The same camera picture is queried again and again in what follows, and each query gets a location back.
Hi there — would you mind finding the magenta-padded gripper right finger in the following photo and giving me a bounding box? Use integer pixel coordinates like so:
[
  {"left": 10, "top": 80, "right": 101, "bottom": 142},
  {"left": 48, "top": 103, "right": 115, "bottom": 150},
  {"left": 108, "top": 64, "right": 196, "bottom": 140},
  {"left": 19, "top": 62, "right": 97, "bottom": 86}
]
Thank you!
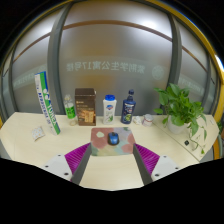
[{"left": 132, "top": 143, "right": 183, "bottom": 186}]

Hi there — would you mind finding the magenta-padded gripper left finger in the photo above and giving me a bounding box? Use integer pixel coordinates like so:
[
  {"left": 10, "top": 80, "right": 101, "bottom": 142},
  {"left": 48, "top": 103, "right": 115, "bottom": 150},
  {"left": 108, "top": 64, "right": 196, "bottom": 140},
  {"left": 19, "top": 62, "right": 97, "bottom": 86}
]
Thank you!
[{"left": 41, "top": 142, "right": 93, "bottom": 186}]

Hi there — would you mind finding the blue computer mouse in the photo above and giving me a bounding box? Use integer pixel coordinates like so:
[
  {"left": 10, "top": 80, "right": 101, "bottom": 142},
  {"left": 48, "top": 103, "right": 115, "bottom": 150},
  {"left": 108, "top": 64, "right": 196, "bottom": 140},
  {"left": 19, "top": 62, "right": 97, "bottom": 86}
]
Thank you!
[{"left": 107, "top": 131, "right": 121, "bottom": 146}]

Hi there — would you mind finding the floral print mouse pad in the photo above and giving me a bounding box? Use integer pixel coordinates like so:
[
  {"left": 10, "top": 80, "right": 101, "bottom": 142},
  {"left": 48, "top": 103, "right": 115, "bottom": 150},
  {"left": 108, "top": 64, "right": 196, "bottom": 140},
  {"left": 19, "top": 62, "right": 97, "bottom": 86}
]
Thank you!
[{"left": 89, "top": 126, "right": 137, "bottom": 157}]

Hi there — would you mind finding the small white crumpled object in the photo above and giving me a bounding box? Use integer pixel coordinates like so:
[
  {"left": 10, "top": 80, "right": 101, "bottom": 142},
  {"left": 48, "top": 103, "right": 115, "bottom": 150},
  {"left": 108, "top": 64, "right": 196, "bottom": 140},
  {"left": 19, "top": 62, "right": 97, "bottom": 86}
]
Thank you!
[{"left": 132, "top": 115, "right": 143, "bottom": 126}]

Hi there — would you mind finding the small white packet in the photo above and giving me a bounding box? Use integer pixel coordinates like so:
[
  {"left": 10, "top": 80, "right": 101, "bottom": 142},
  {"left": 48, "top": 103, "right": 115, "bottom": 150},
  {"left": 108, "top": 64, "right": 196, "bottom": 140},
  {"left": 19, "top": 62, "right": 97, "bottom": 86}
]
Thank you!
[{"left": 31, "top": 125, "right": 46, "bottom": 142}]

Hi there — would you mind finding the clear bottle with green label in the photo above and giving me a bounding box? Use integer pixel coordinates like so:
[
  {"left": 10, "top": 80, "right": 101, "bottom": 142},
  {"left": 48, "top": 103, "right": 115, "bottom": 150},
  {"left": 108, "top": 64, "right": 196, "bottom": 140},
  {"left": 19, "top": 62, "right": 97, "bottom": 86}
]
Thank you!
[{"left": 63, "top": 94, "right": 78, "bottom": 127}]

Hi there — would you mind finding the brown cardboard box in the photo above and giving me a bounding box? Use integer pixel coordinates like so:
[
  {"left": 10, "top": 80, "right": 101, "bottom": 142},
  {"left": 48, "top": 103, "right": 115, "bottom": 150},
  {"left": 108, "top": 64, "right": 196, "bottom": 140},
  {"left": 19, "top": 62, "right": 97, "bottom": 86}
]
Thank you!
[{"left": 74, "top": 87, "right": 98, "bottom": 127}]

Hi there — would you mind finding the green plant in white pot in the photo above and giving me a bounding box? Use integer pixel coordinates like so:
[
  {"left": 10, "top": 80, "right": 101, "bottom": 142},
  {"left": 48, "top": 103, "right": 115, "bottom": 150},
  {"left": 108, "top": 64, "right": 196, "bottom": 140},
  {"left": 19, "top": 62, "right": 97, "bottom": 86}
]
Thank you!
[{"left": 153, "top": 83, "right": 208, "bottom": 155}]

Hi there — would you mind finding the dark blue pump bottle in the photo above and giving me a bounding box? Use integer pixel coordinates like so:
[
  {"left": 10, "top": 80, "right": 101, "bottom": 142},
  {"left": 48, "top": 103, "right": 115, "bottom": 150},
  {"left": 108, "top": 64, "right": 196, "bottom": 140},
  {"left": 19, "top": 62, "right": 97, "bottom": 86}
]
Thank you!
[{"left": 120, "top": 88, "right": 137, "bottom": 125}]

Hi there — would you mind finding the white bottle with blue cap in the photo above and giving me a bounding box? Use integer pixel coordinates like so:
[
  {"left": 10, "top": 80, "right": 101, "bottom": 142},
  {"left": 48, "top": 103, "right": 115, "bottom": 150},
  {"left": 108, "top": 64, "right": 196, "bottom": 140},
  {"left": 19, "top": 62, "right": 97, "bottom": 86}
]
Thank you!
[{"left": 102, "top": 94, "right": 118, "bottom": 126}]

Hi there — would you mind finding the white green shuttlecock tube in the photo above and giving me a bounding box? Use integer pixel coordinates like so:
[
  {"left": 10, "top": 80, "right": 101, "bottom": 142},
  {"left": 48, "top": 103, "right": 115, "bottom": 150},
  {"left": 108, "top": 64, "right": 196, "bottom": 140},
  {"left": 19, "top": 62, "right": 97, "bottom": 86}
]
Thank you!
[{"left": 34, "top": 70, "right": 62, "bottom": 136}]

